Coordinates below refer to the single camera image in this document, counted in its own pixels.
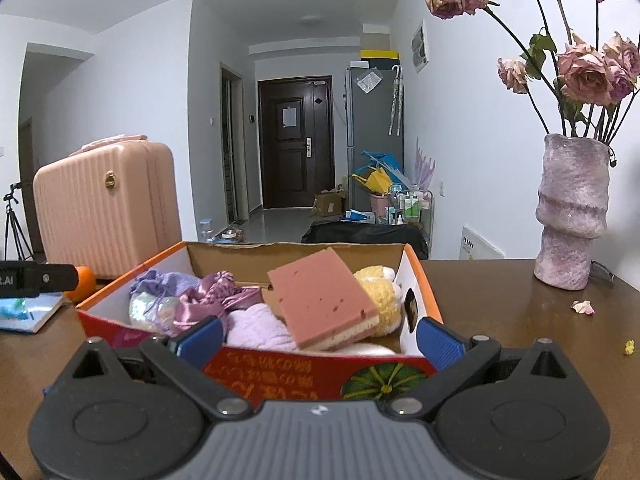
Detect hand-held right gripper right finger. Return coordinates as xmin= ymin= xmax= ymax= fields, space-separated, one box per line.
xmin=390 ymin=317 xmax=576 ymax=418

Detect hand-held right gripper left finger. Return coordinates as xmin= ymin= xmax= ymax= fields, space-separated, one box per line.
xmin=67 ymin=316 xmax=251 ymax=422

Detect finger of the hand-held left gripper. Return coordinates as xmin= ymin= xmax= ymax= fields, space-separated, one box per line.
xmin=41 ymin=264 xmax=79 ymax=293

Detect purple satin scrunchie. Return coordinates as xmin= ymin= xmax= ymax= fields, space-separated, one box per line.
xmin=167 ymin=270 xmax=266 ymax=336

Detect lavender fluffy scrunchie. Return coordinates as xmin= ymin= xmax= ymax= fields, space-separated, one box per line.
xmin=226 ymin=305 xmax=301 ymax=353

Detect clear plastic ball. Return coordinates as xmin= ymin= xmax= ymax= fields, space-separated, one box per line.
xmin=129 ymin=294 xmax=181 ymax=333

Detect purple drawstring pouch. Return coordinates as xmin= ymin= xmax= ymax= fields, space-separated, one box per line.
xmin=130 ymin=271 xmax=201 ymax=306

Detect white yellow alpaca plush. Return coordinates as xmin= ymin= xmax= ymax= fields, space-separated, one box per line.
xmin=352 ymin=266 xmax=405 ymax=337

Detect white foam cylinder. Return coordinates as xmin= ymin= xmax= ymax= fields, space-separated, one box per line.
xmin=345 ymin=342 xmax=396 ymax=356

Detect red cardboard box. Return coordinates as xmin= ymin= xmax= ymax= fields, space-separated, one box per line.
xmin=76 ymin=241 xmax=445 ymax=401

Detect pink layered sponge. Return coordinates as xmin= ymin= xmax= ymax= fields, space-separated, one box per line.
xmin=266 ymin=247 xmax=381 ymax=352

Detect orange fruit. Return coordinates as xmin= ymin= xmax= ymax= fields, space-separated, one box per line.
xmin=62 ymin=265 xmax=97 ymax=303

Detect blue tissue pack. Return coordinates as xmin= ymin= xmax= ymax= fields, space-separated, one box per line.
xmin=0 ymin=292 xmax=65 ymax=335

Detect black tripod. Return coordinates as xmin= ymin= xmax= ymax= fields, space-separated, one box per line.
xmin=2 ymin=182 xmax=33 ymax=261

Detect pink ribbed suitcase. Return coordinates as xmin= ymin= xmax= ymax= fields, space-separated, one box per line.
xmin=32 ymin=135 xmax=182 ymax=281

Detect cart with bottles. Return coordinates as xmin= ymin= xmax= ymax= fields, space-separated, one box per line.
xmin=387 ymin=185 xmax=435 ymax=226

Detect yellow bag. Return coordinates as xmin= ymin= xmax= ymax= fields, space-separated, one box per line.
xmin=351 ymin=167 xmax=391 ymax=196

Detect brown cardboard carton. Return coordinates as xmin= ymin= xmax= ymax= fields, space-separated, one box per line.
xmin=312 ymin=190 xmax=348 ymax=217

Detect dark eyeglasses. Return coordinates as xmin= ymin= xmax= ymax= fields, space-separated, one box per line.
xmin=590 ymin=260 xmax=617 ymax=286

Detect purple feather decoration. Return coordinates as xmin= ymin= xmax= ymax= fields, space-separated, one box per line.
xmin=414 ymin=136 xmax=437 ymax=191

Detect pink textured vase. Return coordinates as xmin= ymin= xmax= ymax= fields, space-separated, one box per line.
xmin=533 ymin=133 xmax=613 ymax=291

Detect blue bag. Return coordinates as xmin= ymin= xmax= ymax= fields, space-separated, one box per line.
xmin=361 ymin=150 xmax=406 ymax=183

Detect dark brown door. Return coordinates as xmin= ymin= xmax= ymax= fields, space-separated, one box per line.
xmin=257 ymin=76 xmax=335 ymax=210

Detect hanging white umbrella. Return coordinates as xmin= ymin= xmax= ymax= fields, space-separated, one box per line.
xmin=387 ymin=65 xmax=405 ymax=136

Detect yellow black box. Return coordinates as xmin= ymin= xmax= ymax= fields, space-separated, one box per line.
xmin=360 ymin=49 xmax=401 ymax=67

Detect dried pink rose bouquet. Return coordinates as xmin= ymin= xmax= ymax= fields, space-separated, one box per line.
xmin=425 ymin=0 xmax=640 ymax=141

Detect white wall panel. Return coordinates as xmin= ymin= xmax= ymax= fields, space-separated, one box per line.
xmin=411 ymin=22 xmax=431 ymax=73

